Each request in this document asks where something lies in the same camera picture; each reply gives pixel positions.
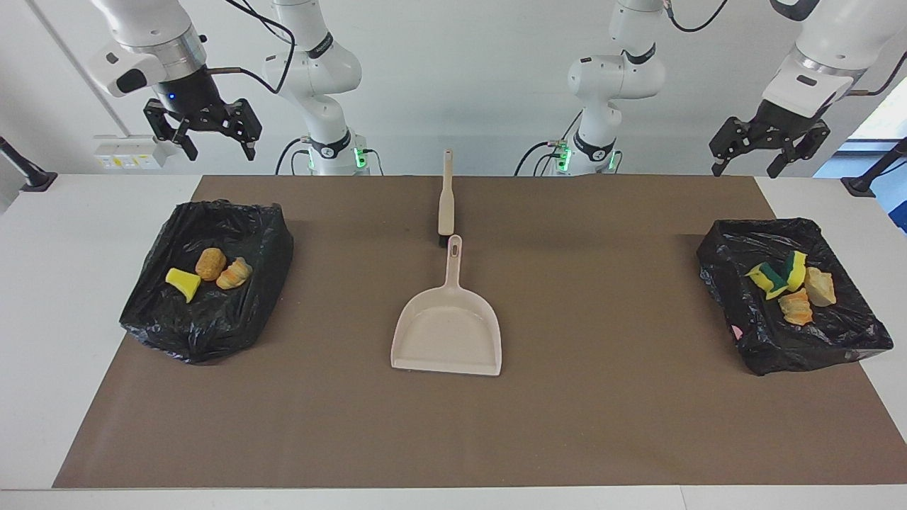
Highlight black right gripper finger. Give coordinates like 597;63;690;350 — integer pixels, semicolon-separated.
211;99;264;162
144;99;200;162

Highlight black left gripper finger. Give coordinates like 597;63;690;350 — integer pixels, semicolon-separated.
710;117;759;178
767;122;831;179

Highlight yellow sponge piece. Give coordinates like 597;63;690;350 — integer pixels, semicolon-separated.
745;261;791;301
784;249;809;293
165;267;201;303

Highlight brown bread roll toy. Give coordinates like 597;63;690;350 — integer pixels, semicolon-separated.
196;247;227;281

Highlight striped sliced bread toy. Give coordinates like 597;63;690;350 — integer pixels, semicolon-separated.
804;266;838;308

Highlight pale crusty bread toy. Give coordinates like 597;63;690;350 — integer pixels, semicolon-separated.
216;257;253;290

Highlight small striped croissant toy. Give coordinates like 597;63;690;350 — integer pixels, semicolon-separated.
777;288;815;327

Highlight beige hand brush black bristles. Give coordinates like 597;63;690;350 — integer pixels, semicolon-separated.
436;149;456;248

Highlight beige plastic dustpan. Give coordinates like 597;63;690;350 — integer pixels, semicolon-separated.
390;234;503;377

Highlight black bag bin pink spot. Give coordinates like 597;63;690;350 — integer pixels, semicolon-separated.
696;217;894;376

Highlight black bag lined bin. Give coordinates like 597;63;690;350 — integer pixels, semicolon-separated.
119;200;294;366

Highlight bright window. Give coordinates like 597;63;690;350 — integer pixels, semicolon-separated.
813;74;907;234

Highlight brown table mat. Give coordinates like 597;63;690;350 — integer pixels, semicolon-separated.
53;175;907;489

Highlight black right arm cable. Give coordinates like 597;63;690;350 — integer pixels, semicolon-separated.
205;0;297;96

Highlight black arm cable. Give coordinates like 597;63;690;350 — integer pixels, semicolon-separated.
663;0;907;97
205;0;297;96

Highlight black base cable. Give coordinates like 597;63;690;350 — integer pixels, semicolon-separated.
275;137;312;176
514;140;568;176

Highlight white wall socket box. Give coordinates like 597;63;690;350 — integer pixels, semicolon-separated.
94;135;178;171

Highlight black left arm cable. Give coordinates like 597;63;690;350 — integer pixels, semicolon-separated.
663;0;907;97

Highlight white wall conduit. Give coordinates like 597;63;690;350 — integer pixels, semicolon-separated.
27;0;128;137

